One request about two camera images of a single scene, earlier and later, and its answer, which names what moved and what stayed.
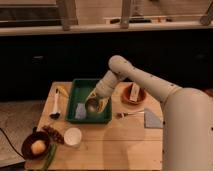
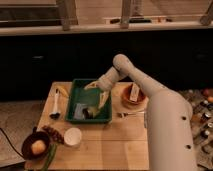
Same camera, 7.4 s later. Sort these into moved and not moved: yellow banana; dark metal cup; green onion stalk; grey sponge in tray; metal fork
Moved: dark metal cup
Not moved: green onion stalk; metal fork; grey sponge in tray; yellow banana
